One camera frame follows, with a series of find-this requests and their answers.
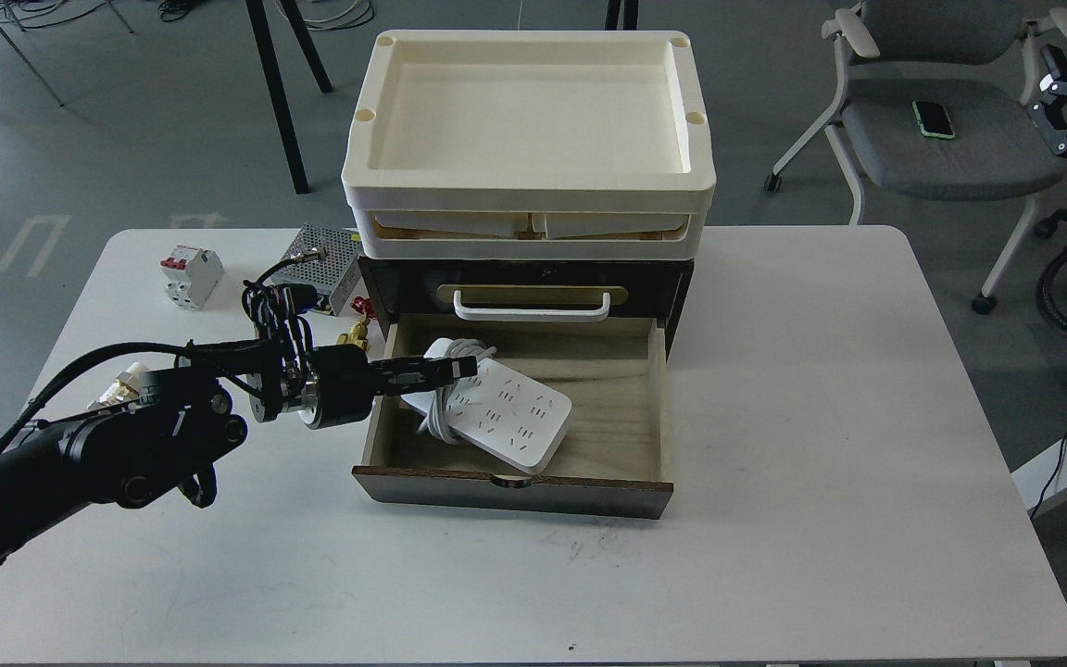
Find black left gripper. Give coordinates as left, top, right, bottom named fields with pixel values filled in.
left=299, top=345, right=478, bottom=430

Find white power strip with cable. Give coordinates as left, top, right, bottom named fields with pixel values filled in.
left=401, top=337, right=574, bottom=474

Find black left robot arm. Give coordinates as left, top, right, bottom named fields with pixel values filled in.
left=0, top=273, right=477, bottom=562

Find dark wooden cabinet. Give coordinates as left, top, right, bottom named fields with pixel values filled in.
left=359, top=258, right=695, bottom=360

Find metal mesh power supply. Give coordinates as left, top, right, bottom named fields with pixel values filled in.
left=270, top=223, right=361, bottom=316

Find grey office chair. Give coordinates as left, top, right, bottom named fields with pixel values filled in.
left=765, top=1, right=1067, bottom=315

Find green cased smartphone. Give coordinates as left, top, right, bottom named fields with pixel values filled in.
left=911, top=100, right=956, bottom=140

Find open wooden drawer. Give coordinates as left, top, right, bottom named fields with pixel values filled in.
left=352, top=315, right=674, bottom=519

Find white red circuit breaker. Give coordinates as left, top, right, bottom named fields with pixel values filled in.
left=159, top=245, right=224, bottom=311

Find cream plastic stacked tray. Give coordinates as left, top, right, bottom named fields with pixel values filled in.
left=343, top=30, right=716, bottom=260

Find silver white pipe fitting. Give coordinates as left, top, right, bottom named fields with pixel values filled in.
left=86, top=362, right=152, bottom=410

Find black table legs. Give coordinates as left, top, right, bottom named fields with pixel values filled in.
left=245, top=0, right=334, bottom=195

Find brass valve red handle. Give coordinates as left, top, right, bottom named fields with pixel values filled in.
left=337, top=296, right=377, bottom=353

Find white drawer handle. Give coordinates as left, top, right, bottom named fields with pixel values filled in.
left=452, top=290, right=611, bottom=322

